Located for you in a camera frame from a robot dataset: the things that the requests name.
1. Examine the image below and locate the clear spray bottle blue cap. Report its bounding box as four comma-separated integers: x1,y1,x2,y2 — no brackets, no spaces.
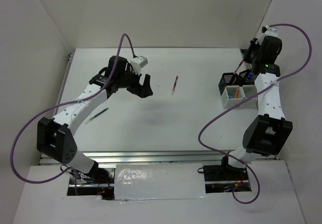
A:
245,71,254,82

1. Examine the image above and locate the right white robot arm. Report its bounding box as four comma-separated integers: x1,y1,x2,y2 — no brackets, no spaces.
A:
219,36,293,180

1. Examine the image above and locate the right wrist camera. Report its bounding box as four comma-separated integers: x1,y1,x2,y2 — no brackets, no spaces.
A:
262,25,278,38

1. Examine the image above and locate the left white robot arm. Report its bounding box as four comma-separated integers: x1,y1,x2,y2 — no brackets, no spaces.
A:
37,56,153,183

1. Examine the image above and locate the red gel pen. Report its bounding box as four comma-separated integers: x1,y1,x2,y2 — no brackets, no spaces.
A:
233,59,244,76
171,76,179,96

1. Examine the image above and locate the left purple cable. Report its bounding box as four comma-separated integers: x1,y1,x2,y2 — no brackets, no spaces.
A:
11,33,138,197

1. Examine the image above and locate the purple cable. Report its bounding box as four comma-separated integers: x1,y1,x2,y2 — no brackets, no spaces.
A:
11,33,138,197
198,23,313,204

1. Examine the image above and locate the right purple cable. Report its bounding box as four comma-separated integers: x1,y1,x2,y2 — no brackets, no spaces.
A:
198,23,313,204

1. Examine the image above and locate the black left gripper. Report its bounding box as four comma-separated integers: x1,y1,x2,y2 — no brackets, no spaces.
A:
117,65,152,98

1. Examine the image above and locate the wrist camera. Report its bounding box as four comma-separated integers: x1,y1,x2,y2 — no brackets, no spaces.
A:
129,56,148,75
262,25,278,38

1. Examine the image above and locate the white mesh organizer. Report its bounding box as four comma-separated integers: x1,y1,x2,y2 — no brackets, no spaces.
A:
221,85,257,109

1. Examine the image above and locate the orange lead case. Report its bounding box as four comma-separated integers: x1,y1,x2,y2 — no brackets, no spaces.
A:
234,89,240,99

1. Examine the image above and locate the white foil cover board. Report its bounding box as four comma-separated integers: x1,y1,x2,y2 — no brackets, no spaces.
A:
114,163,206,200

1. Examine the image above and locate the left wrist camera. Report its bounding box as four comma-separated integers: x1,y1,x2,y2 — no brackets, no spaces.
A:
129,56,148,75

